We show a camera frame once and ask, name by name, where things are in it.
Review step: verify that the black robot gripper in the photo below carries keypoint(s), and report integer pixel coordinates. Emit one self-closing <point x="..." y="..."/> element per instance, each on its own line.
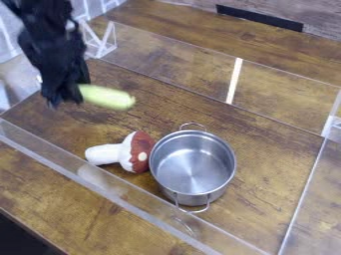
<point x="59" y="60"/>

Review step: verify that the green handled metal spoon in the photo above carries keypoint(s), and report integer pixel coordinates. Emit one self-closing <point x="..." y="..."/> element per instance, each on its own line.
<point x="107" y="98"/>

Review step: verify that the stainless steel pot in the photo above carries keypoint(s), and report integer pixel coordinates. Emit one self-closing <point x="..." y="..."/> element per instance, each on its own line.
<point x="192" y="165"/>

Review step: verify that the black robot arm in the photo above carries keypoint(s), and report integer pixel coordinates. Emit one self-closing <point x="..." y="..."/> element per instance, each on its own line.
<point x="47" y="18"/>

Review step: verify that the clear acrylic triangle stand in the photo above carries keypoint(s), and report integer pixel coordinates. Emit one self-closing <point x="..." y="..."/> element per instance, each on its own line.
<point x="99" y="46"/>

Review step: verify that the plush brown white mushroom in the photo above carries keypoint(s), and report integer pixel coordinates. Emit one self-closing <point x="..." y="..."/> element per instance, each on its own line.
<point x="131" y="153"/>

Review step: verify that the clear acrylic front barrier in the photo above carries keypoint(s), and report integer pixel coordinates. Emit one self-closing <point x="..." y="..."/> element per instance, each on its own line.
<point x="183" y="225"/>

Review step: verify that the black wall strip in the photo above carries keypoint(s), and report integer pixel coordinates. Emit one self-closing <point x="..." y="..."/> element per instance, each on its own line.
<point x="259" y="18"/>

